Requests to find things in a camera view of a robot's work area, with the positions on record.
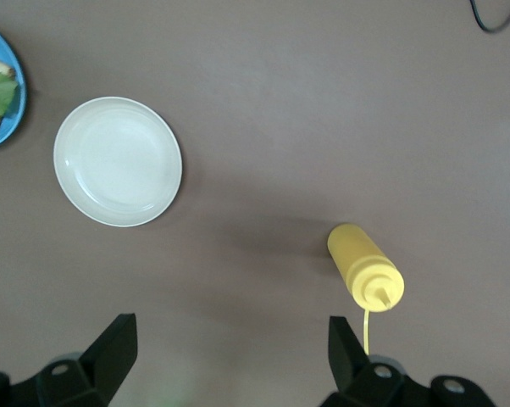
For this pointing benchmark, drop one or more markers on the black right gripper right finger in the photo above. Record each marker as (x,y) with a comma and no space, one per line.
(352,377)

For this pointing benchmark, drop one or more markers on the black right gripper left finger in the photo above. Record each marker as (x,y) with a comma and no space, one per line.
(102,364)

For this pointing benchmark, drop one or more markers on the yellow squeeze bottle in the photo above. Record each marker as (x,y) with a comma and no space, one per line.
(356,254)

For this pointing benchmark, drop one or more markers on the toasted bread slice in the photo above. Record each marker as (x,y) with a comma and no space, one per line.
(3,68)

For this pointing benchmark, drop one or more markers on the beige round plate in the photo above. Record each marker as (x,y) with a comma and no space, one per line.
(117,163)

